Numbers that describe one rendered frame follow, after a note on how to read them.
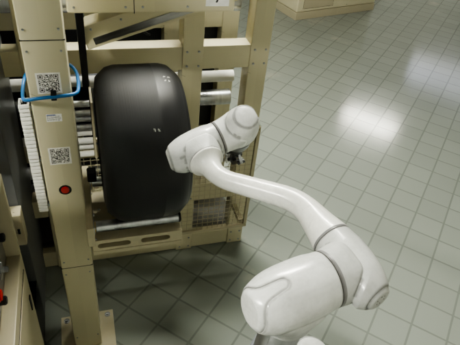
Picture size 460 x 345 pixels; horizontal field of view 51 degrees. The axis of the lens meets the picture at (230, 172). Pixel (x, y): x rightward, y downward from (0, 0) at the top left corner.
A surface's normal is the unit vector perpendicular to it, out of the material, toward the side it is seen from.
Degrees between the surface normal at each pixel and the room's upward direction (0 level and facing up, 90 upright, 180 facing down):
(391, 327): 0
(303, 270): 6
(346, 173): 0
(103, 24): 90
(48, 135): 90
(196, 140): 22
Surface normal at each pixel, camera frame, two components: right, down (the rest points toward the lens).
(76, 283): 0.27, 0.62
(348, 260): 0.21, -0.73
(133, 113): 0.24, -0.26
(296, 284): 0.11, -0.54
